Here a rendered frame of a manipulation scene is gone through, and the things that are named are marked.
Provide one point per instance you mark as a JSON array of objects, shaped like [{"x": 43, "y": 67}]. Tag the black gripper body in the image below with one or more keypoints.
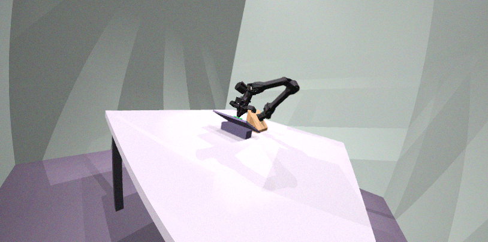
[{"x": 246, "y": 107}]

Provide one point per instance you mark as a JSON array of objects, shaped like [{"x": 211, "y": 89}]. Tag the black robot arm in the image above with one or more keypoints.
[{"x": 257, "y": 87}]

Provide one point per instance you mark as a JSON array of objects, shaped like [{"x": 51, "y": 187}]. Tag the lavender switch panel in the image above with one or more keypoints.
[{"x": 236, "y": 126}]

